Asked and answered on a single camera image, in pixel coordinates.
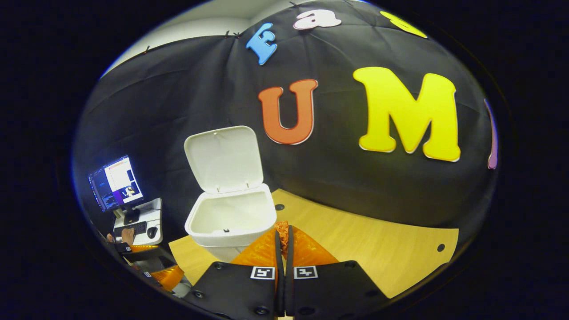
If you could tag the black monitor stand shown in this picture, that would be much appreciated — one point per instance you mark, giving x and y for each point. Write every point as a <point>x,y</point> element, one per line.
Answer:
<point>131,216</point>

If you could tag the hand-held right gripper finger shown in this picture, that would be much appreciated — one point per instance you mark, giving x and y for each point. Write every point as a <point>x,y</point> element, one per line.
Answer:
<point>279,293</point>
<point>290,293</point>

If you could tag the wooden desktop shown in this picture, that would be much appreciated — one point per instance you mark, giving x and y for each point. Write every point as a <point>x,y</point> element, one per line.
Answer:
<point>355,240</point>

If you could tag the black computer mouse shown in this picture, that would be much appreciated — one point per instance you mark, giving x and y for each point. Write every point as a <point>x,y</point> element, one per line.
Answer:
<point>152,232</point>

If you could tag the black backdrop cloth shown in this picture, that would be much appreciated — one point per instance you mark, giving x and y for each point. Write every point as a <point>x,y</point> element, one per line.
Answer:
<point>178,89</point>

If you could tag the black keyboard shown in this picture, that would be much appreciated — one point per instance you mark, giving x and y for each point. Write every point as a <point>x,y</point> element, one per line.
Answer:
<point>138,227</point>

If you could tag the white side table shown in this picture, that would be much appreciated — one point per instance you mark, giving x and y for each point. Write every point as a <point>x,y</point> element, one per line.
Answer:
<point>153,213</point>

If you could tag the white desktop garbage bin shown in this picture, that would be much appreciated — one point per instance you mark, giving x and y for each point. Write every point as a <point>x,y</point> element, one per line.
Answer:
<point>222,160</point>

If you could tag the orange paper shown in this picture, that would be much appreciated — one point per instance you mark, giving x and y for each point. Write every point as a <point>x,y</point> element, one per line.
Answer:
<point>282,233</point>

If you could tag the computer monitor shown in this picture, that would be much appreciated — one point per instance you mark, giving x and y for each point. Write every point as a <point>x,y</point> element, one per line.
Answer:
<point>118,182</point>

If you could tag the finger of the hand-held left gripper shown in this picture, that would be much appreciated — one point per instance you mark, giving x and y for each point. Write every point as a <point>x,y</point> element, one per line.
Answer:
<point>169,278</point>
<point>133,251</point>

